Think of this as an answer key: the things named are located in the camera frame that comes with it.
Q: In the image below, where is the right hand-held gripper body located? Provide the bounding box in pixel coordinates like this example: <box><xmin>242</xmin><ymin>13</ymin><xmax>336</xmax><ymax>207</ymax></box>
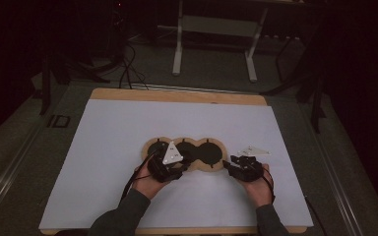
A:
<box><xmin>226</xmin><ymin>146</ymin><xmax>271</xmax><ymax>183</ymax></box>

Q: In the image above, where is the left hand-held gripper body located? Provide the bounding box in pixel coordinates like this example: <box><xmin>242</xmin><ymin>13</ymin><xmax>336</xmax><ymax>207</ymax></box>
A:
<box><xmin>147</xmin><ymin>141</ymin><xmax>186</xmax><ymax>184</ymax></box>

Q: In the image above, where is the person's right hand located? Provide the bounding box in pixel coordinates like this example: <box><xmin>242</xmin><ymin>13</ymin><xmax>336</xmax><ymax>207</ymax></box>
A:
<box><xmin>239</xmin><ymin>164</ymin><xmax>275</xmax><ymax>208</ymax></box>

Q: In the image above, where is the person's left hand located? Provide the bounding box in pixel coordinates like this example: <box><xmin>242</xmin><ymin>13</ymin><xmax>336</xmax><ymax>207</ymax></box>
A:
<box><xmin>131</xmin><ymin>163</ymin><xmax>171</xmax><ymax>201</ymax></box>

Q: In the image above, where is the white table sheet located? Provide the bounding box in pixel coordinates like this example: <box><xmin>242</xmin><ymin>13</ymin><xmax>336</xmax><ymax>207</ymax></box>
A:
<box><xmin>38</xmin><ymin>98</ymin><xmax>314</xmax><ymax>230</ymax></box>

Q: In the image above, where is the black metal stand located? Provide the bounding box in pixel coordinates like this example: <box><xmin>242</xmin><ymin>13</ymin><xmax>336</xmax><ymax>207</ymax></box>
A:
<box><xmin>38</xmin><ymin>55</ymin><xmax>52</xmax><ymax>116</ymax></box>

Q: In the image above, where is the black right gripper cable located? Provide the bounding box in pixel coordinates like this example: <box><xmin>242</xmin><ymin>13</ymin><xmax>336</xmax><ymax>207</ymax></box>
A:
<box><xmin>262</xmin><ymin>164</ymin><xmax>277</xmax><ymax>205</ymax></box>

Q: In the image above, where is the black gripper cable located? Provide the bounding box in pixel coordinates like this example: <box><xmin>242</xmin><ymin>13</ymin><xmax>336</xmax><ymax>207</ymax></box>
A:
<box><xmin>262</xmin><ymin>164</ymin><xmax>277</xmax><ymax>205</ymax></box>
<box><xmin>120</xmin><ymin>150</ymin><xmax>160</xmax><ymax>205</ymax></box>

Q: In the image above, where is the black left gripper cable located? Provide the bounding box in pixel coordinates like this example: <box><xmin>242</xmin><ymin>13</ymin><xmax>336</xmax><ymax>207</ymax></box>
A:
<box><xmin>120</xmin><ymin>150</ymin><xmax>160</xmax><ymax>205</ymax></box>

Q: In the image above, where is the black floor cable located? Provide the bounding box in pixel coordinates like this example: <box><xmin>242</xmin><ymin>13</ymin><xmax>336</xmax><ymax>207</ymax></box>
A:
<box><xmin>117</xmin><ymin>42</ymin><xmax>151</xmax><ymax>90</ymax></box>

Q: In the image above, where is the metal floor rail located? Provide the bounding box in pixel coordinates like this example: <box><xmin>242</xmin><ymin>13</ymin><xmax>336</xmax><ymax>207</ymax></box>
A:
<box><xmin>308</xmin><ymin>107</ymin><xmax>372</xmax><ymax>236</ymax></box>
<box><xmin>0</xmin><ymin>122</ymin><xmax>45</xmax><ymax>224</ymax></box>

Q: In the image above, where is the white metal desk frame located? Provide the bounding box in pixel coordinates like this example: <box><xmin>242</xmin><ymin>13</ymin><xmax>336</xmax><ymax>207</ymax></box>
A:
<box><xmin>171</xmin><ymin>0</ymin><xmax>304</xmax><ymax>83</ymax></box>

